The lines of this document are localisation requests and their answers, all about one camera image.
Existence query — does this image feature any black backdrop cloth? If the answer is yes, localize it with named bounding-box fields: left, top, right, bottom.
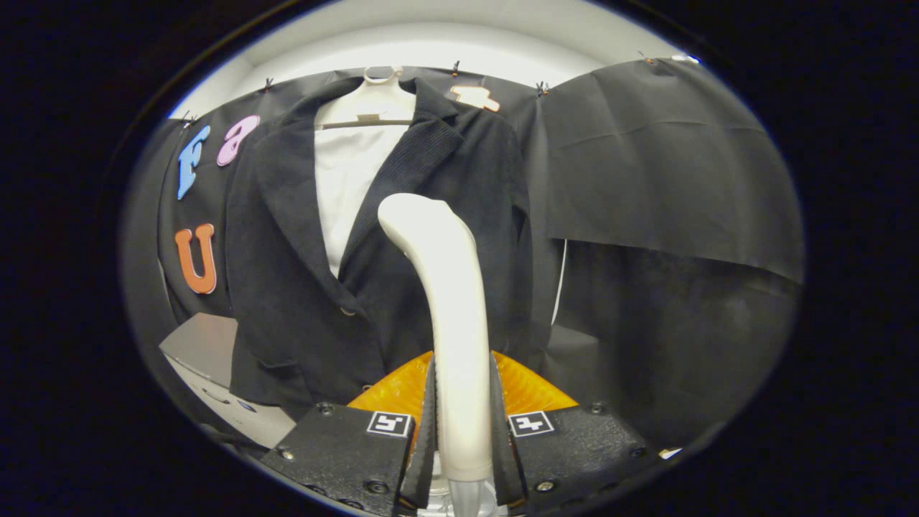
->
left=122, top=56, right=805, bottom=450

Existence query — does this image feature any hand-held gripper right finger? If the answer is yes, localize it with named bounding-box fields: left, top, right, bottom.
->
left=490, top=350, right=665, bottom=516

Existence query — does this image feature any black jacket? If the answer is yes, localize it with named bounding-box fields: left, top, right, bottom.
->
left=225, top=76, right=536, bottom=421

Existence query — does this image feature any white dress form torso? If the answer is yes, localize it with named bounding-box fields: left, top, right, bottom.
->
left=314, top=66, right=417, bottom=279

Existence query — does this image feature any white garment steamer head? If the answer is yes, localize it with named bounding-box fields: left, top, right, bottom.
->
left=378, top=192, right=495, bottom=483

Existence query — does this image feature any row of backdrop clips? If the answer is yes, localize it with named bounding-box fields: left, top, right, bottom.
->
left=179, top=50, right=654, bottom=126

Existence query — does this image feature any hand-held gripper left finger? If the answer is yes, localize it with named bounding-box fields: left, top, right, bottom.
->
left=260, top=352, right=437, bottom=516

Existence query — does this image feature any grey cabinet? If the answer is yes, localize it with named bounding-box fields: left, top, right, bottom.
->
left=159, top=312, right=297, bottom=450

